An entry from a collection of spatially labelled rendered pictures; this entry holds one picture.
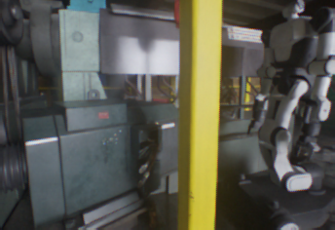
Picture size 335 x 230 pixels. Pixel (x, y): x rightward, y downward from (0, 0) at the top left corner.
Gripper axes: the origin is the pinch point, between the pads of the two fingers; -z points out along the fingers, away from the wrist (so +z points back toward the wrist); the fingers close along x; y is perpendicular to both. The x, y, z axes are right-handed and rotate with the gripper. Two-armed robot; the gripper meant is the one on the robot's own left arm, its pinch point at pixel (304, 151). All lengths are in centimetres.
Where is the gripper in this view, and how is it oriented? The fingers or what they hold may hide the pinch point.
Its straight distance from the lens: 132.9
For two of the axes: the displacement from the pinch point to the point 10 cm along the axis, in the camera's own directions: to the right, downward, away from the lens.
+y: 2.0, 1.2, -9.7
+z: 1.9, -9.8, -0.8
